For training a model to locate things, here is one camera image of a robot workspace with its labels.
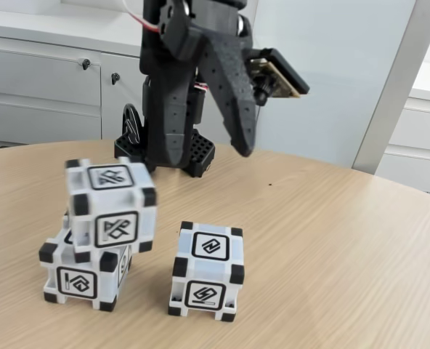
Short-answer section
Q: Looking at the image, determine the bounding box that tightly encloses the black perforated clamp block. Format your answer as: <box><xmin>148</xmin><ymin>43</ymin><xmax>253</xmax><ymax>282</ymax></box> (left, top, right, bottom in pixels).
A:
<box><xmin>184</xmin><ymin>129</ymin><xmax>216</xmax><ymax>179</ymax></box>

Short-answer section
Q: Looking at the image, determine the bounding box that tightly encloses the white cube with house symbol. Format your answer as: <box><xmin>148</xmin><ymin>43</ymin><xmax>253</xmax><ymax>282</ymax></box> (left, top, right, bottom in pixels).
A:
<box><xmin>38</xmin><ymin>214</ymin><xmax>134</xmax><ymax>313</ymax></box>

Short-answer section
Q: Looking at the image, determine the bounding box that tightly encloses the grey window frame post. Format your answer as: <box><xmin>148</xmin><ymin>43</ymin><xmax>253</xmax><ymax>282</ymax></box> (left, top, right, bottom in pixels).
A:
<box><xmin>351</xmin><ymin>0</ymin><xmax>430</xmax><ymax>179</ymax></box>

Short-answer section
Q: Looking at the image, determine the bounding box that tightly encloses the white low cabinet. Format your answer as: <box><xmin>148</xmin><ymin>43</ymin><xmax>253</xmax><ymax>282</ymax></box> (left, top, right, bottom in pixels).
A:
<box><xmin>0</xmin><ymin>9</ymin><xmax>234</xmax><ymax>151</ymax></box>
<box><xmin>376</xmin><ymin>61</ymin><xmax>430</xmax><ymax>201</ymax></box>

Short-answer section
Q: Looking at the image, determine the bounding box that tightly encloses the white cube with ribbon symbol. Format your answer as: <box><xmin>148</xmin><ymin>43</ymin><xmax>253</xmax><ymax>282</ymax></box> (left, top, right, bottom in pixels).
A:
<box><xmin>64</xmin><ymin>156</ymin><xmax>158</xmax><ymax>263</ymax></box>

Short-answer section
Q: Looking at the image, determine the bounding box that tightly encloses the white cube with bolt symbol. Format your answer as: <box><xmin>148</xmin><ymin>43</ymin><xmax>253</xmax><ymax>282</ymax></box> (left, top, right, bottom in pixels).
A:
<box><xmin>167</xmin><ymin>220</ymin><xmax>246</xmax><ymax>323</ymax></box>

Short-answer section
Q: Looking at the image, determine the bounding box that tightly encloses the black gripper camera board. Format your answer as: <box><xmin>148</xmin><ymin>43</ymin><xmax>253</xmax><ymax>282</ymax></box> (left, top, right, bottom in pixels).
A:
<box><xmin>249</xmin><ymin>47</ymin><xmax>310</xmax><ymax>106</ymax></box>

